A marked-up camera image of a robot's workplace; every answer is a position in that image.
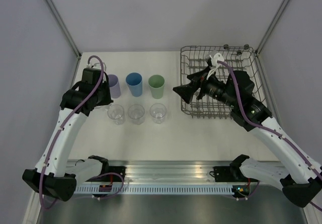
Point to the aluminium mounting rail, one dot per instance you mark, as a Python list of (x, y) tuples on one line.
[(168, 172)]

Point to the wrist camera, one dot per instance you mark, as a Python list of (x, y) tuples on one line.
[(212, 60), (96, 65)]

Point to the grey wire dish rack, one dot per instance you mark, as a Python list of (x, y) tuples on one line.
[(193, 59)]

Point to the blue plastic cup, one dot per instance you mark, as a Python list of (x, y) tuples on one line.
[(134, 82)]

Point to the purple plastic cup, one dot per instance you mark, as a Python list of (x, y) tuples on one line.
[(114, 85)]

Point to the aluminium frame post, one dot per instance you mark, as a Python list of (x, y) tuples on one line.
[(274, 22), (59, 20)]

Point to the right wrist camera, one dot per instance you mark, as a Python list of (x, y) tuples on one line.
[(212, 60)]

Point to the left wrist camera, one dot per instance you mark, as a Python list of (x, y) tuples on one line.
[(96, 65)]

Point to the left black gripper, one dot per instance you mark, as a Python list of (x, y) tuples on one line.
[(107, 99)]

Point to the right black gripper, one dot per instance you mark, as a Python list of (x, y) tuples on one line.
[(186, 91)]

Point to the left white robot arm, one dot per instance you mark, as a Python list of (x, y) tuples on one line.
[(51, 176)]

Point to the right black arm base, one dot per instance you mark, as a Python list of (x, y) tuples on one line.
[(223, 174)]

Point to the left aluminium frame post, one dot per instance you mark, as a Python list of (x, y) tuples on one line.
[(59, 20)]

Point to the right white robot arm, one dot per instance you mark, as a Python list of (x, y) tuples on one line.
[(300, 182)]

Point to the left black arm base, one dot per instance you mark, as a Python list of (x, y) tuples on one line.
[(121, 170)]

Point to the green plastic cup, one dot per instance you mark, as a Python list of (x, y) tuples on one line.
[(156, 84)]

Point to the right aluminium frame post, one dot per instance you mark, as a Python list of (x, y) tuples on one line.
[(274, 22)]

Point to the white slotted cable duct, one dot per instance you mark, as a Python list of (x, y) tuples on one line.
[(156, 189)]

